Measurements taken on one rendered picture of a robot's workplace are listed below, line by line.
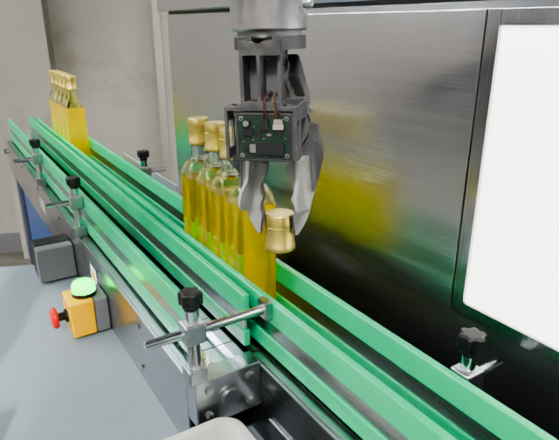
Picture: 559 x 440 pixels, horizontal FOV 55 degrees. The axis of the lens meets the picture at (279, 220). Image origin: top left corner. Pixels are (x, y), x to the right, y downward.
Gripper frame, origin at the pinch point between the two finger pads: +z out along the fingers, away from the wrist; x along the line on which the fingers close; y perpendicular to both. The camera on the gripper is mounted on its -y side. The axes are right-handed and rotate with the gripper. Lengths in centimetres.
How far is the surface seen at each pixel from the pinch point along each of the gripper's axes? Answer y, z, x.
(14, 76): -198, -1, -188
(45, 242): -43, 24, -65
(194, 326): 4.3, 12.5, -9.7
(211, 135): -21.6, -5.4, -15.4
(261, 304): -3.6, 13.1, -3.5
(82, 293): -22, 25, -43
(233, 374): 0.6, 21.4, -6.5
